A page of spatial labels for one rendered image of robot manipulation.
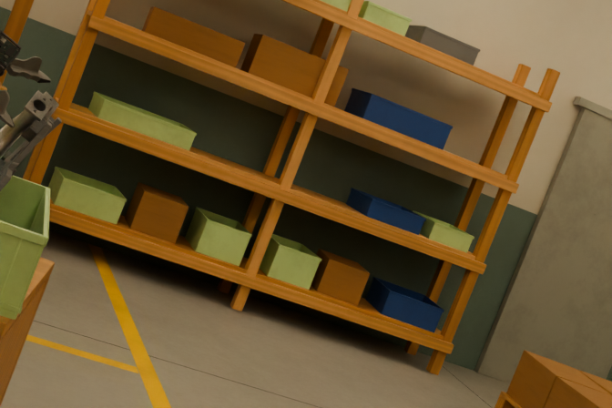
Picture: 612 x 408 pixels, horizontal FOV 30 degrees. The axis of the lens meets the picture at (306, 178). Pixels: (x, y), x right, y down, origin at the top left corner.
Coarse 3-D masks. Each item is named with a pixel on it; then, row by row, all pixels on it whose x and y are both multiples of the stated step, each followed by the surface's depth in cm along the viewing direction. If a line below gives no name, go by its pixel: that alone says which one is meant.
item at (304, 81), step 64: (320, 0) 710; (192, 64) 690; (256, 64) 715; (320, 64) 723; (448, 64) 735; (128, 128) 695; (384, 128) 736; (448, 128) 752; (64, 192) 690; (256, 192) 715; (512, 192) 763; (192, 256) 713; (256, 256) 726; (320, 256) 772; (448, 256) 757; (384, 320) 758; (448, 320) 773
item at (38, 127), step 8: (32, 128) 225; (40, 128) 226; (48, 128) 225; (24, 136) 226; (32, 136) 226; (40, 136) 225; (32, 144) 225; (24, 152) 225; (16, 160) 225; (8, 168) 224; (8, 176) 216; (0, 184) 215
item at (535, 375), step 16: (528, 352) 715; (528, 368) 705; (544, 368) 685; (560, 368) 702; (512, 384) 719; (528, 384) 697; (544, 384) 677; (560, 384) 656; (576, 384) 661; (592, 384) 686; (608, 384) 713; (512, 400) 708; (528, 400) 689; (544, 400) 670; (560, 400) 651; (576, 400) 635; (592, 400) 627; (608, 400) 650
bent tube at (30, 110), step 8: (40, 96) 222; (32, 104) 220; (40, 104) 223; (48, 104) 223; (24, 112) 223; (32, 112) 219; (40, 112) 221; (16, 120) 225; (24, 120) 223; (32, 120) 223; (40, 120) 220; (8, 128) 226; (16, 128) 226; (24, 128) 226; (0, 136) 227; (8, 136) 226; (16, 136) 227; (0, 144) 226; (8, 144) 227; (0, 152) 226
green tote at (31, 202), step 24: (0, 192) 271; (24, 192) 272; (48, 192) 267; (0, 216) 271; (24, 216) 273; (48, 216) 237; (0, 240) 213; (24, 240) 214; (0, 264) 214; (24, 264) 215; (0, 288) 214; (24, 288) 215; (0, 312) 215
